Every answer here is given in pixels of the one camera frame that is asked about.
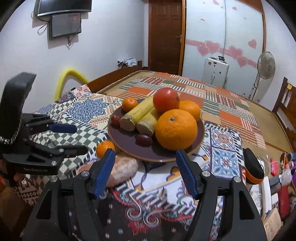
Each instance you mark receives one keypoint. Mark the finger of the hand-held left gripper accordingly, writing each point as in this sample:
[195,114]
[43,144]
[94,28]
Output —
[64,128]
[76,150]

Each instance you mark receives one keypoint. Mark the black and orange case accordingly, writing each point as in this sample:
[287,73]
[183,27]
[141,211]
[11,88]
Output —
[253,165]

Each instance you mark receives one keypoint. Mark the brown cardboard piece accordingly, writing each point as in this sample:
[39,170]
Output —
[272,224]

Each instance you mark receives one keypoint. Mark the wall-mounted black television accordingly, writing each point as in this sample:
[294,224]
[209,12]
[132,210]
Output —
[62,5]

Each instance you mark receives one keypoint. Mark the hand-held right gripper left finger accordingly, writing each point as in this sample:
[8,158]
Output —
[105,172]

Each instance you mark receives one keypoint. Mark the dark items on appliance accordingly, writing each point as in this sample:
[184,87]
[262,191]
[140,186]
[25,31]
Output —
[220,58]

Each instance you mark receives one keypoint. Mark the white boxy appliance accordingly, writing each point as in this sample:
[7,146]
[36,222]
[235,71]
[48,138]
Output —
[215,71]

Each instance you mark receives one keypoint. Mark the white box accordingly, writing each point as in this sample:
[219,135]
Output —
[266,193]

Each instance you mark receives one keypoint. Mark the large orange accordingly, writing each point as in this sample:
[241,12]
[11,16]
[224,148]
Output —
[175,131]

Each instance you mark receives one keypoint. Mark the dark purple plate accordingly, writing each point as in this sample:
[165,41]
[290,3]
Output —
[124,141]

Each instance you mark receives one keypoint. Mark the small mandarin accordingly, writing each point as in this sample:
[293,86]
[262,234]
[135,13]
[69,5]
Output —
[104,148]
[129,104]

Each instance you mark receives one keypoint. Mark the yellow foam tube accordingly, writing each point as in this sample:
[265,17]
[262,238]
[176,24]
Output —
[69,74]

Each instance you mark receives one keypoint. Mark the standing fan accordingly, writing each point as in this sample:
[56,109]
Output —
[266,62]

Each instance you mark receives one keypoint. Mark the pile of clothes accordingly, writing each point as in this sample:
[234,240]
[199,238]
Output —
[126,62]

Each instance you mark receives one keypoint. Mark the wooden bed headboard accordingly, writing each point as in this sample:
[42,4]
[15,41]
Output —
[285,109]

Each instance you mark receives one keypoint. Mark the red packet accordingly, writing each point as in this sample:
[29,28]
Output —
[275,166]

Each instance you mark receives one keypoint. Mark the striped orange patchwork blanket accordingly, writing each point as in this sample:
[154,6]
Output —
[222,109]

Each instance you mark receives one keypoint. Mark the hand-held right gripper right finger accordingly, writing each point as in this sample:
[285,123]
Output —
[187,173]

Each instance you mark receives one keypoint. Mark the wooden bed frame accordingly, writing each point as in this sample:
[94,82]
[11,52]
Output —
[111,78]

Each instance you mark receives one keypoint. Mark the sliding wardrobe with pink hearts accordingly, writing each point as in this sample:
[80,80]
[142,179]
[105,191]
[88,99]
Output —
[222,25]

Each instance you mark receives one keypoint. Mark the red tomato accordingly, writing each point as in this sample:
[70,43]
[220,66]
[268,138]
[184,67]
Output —
[166,100]

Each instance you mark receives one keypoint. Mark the brown wooden door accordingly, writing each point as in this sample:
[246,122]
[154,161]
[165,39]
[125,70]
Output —
[165,37]

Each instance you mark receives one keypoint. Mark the dark red date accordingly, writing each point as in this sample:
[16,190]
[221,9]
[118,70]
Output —
[115,120]
[143,140]

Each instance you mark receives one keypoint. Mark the small black wall monitor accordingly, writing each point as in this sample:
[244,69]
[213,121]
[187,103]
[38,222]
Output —
[66,25]

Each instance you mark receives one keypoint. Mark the printed patchwork quilt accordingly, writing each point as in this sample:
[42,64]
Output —
[90,109]

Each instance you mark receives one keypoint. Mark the yellow sticky note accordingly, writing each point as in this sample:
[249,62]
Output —
[288,86]

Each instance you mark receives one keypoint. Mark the yellow sugarcane piece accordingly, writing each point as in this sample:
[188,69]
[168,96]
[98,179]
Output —
[148,122]
[136,113]

